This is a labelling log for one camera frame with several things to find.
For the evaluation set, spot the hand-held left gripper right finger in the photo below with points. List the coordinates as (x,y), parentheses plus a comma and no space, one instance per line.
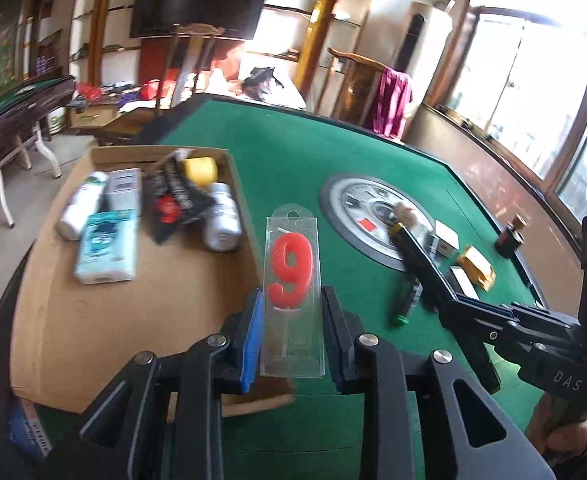
(334,340)

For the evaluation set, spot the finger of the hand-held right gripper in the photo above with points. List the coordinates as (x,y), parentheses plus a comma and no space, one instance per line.
(483,332)
(478,304)

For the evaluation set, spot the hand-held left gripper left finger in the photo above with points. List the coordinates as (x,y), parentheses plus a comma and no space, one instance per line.
(253,340)

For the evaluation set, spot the gold snack packet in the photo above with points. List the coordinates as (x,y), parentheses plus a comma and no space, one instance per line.
(476,265)

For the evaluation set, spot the black marker yellow-green cap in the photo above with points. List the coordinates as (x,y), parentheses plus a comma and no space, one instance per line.
(423,265)

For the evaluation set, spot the white charger box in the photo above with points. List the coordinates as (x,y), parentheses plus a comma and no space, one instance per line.
(446,237)

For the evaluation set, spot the number candle clear package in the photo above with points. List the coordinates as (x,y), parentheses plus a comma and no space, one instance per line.
(291,270)

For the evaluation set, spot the cardboard box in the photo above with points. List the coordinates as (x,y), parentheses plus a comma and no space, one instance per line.
(148,320)

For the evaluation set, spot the plain white bottle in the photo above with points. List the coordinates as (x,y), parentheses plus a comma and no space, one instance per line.
(221,220)

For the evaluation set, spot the black snack bag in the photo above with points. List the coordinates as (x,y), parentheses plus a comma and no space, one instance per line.
(173,200)

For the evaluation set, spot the teal tissue pack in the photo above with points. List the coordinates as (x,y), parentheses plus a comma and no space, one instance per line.
(105,250)

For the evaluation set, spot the grey carton box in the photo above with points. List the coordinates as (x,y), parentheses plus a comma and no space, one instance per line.
(123,190)

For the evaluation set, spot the white bottle green label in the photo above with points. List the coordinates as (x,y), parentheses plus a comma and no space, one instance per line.
(80,205)

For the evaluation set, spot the person's right hand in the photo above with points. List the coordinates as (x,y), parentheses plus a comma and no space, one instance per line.
(558,430)

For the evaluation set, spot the black cylinder with gear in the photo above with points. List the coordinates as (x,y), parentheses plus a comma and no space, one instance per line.
(508,240)

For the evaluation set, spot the black marker green cap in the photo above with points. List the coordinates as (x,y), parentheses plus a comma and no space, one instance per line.
(404,305)

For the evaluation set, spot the round dice control panel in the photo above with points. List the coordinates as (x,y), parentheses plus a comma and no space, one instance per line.
(353,200)

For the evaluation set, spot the dark red cloth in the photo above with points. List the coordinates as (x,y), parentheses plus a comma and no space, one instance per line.
(391,105)

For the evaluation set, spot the wooden chair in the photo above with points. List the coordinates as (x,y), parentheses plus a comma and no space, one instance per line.
(196,30)
(358,90)

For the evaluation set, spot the white standing air conditioner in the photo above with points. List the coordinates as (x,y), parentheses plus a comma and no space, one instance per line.
(433,50)

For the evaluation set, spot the black cloth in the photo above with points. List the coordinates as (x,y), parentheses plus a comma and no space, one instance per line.
(263,77)

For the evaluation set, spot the red bag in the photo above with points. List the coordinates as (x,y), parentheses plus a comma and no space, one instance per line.
(151,89)

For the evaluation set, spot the low wooden drawer cabinet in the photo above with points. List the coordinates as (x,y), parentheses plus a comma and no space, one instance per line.
(90,117)

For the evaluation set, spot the folding green game table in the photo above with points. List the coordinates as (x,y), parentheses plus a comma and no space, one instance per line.
(18,105)

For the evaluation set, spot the black flat television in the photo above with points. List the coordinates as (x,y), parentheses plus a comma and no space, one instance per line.
(198,5)

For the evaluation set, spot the window with wooden frame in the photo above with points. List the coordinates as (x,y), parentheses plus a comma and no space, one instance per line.
(523,85)

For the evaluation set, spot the wooden wall shelf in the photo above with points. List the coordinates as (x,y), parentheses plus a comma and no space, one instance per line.
(103,10)
(293,10)

